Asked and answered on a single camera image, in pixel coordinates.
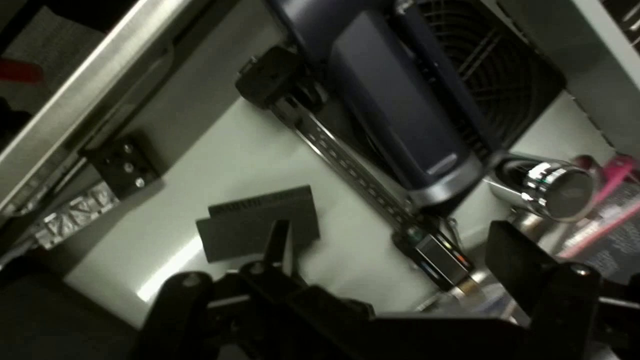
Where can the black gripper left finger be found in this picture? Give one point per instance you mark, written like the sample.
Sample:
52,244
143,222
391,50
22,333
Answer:
220,307

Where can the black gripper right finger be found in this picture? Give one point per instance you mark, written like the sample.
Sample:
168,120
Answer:
566,307

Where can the black block with recess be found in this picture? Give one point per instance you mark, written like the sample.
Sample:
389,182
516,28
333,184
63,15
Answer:
240,231

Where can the chrome metal cylinder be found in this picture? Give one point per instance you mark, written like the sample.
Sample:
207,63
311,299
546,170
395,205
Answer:
553,187

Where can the pink plastic package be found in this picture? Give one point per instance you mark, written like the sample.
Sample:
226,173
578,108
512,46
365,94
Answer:
616,180

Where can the small black device orange stripe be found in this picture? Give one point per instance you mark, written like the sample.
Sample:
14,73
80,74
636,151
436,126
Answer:
432,256

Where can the embossed metal latch strip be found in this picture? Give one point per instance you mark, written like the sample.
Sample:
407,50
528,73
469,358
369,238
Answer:
71,216

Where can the black ventilated grille box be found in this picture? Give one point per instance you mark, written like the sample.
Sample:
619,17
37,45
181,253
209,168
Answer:
493,73

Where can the dark blue handheld device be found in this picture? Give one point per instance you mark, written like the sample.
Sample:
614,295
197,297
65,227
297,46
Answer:
392,101

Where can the black bracket with silver screws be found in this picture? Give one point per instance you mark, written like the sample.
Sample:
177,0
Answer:
122,163

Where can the perforated metal divider rail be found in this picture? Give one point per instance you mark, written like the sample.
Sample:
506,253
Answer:
346,166

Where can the black rail end bracket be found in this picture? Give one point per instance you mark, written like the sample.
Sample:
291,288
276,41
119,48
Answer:
273,73

